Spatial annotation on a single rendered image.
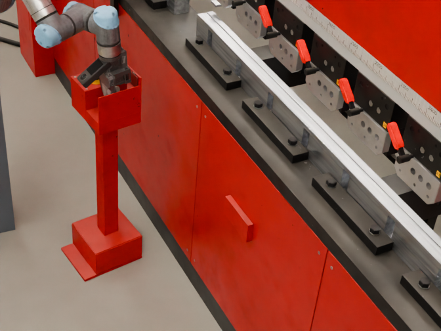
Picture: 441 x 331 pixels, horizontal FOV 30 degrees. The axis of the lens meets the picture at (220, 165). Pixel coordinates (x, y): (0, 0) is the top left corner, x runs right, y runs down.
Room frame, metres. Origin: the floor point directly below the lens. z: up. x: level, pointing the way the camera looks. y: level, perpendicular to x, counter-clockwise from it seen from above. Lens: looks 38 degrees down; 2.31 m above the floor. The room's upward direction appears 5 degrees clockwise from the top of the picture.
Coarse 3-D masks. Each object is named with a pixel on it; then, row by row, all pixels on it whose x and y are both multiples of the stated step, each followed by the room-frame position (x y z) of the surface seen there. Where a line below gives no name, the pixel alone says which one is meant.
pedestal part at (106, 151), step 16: (96, 144) 2.30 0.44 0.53; (112, 144) 2.28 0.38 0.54; (96, 160) 2.30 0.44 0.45; (112, 160) 2.28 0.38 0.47; (96, 176) 2.30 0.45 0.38; (112, 176) 2.28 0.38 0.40; (96, 192) 2.30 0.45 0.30; (112, 192) 2.28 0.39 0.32; (112, 208) 2.28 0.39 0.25; (112, 224) 2.28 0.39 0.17
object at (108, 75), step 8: (120, 56) 2.25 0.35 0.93; (112, 64) 2.24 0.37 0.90; (120, 64) 2.26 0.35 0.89; (104, 72) 2.23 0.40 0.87; (112, 72) 2.24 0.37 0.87; (120, 72) 2.24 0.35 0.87; (128, 72) 2.26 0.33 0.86; (104, 80) 2.24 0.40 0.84; (112, 80) 2.22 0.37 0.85; (120, 80) 2.25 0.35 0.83; (128, 80) 2.26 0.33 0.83
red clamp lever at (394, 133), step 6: (390, 126) 1.56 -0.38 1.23; (396, 126) 1.56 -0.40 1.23; (390, 132) 1.55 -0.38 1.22; (396, 132) 1.55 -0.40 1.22; (390, 138) 1.55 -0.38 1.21; (396, 138) 1.54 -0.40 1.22; (396, 144) 1.53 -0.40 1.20; (402, 144) 1.53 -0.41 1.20; (402, 150) 1.52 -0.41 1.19; (402, 156) 1.51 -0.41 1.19; (408, 156) 1.51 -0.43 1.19; (402, 162) 1.50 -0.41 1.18
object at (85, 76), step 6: (96, 60) 2.25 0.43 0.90; (90, 66) 2.24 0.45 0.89; (96, 66) 2.23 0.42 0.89; (102, 66) 2.22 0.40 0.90; (108, 66) 2.23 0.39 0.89; (84, 72) 2.22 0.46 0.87; (90, 72) 2.21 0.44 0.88; (96, 72) 2.21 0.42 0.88; (102, 72) 2.22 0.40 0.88; (78, 78) 2.21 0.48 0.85; (84, 78) 2.20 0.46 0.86; (90, 78) 2.20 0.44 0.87; (96, 78) 2.21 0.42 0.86; (84, 84) 2.18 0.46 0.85; (90, 84) 2.20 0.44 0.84
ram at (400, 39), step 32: (288, 0) 2.03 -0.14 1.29; (320, 0) 1.91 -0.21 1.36; (352, 0) 1.80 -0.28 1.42; (384, 0) 1.71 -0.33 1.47; (416, 0) 1.63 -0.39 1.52; (320, 32) 1.89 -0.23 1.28; (352, 32) 1.78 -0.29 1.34; (384, 32) 1.69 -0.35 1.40; (416, 32) 1.61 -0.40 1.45; (352, 64) 1.76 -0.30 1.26; (384, 64) 1.67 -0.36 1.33; (416, 64) 1.58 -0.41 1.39
